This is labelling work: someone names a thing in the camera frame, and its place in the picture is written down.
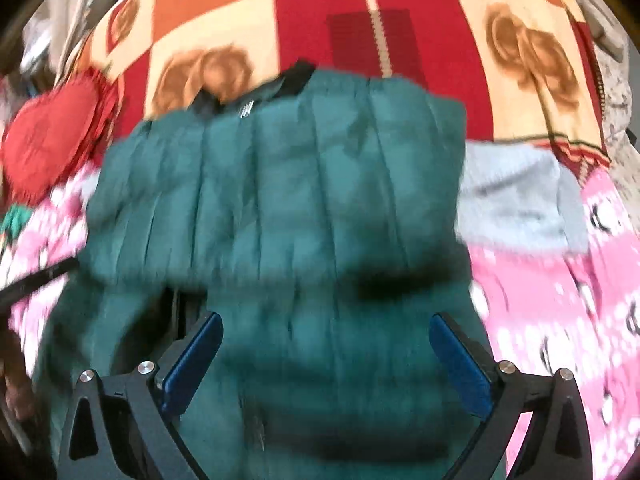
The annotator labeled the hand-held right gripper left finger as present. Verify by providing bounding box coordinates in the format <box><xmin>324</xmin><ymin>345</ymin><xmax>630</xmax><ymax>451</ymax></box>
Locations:
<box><xmin>57</xmin><ymin>311</ymin><xmax>224</xmax><ymax>480</ymax></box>

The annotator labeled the person's left hand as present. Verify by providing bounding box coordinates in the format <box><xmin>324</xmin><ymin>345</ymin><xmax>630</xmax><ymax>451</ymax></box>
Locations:
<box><xmin>0</xmin><ymin>317</ymin><xmax>33</xmax><ymax>423</ymax></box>

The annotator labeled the green cloth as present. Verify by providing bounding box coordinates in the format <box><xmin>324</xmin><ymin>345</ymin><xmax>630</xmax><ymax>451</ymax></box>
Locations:
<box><xmin>0</xmin><ymin>202</ymin><xmax>36</xmax><ymax>241</ymax></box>

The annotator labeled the white cloth pile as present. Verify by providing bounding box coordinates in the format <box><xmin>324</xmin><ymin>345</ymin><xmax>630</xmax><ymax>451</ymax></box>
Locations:
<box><xmin>20</xmin><ymin>0</ymin><xmax>101</xmax><ymax>91</ymax></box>

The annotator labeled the red heart shaped pillow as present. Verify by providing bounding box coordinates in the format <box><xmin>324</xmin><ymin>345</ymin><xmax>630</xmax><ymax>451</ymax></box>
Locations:
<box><xmin>0</xmin><ymin>72</ymin><xmax>123</xmax><ymax>206</ymax></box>

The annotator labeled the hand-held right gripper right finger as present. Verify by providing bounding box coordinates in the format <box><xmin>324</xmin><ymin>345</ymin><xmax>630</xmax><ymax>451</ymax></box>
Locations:
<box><xmin>429</xmin><ymin>312</ymin><xmax>594</xmax><ymax>480</ymax></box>

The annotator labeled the grey fleece cloth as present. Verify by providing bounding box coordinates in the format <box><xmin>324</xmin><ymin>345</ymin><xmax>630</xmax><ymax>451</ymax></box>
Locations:
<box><xmin>456</xmin><ymin>143</ymin><xmax>589</xmax><ymax>255</ymax></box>

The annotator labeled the pink penguin print blanket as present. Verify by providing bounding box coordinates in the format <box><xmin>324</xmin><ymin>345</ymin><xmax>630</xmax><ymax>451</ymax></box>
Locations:
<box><xmin>0</xmin><ymin>160</ymin><xmax>636</xmax><ymax>480</ymax></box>

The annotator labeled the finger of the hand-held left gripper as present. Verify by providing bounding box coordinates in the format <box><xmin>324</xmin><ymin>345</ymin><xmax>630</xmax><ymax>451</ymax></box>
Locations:
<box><xmin>0</xmin><ymin>258</ymin><xmax>81</xmax><ymax>312</ymax></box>

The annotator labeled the beige floral bed sheet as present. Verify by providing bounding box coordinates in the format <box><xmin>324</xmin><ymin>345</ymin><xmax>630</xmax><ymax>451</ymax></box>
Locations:
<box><xmin>575</xmin><ymin>0</ymin><xmax>638</xmax><ymax>171</ymax></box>

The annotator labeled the green quilted jacket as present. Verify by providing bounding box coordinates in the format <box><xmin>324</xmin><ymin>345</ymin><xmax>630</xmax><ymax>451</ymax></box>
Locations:
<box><xmin>32</xmin><ymin>60</ymin><xmax>511</xmax><ymax>480</ymax></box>

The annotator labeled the rose print checked blanket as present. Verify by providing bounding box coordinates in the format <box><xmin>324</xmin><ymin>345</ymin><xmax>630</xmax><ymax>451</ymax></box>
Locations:
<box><xmin>65</xmin><ymin>0</ymin><xmax>613</xmax><ymax>171</ymax></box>

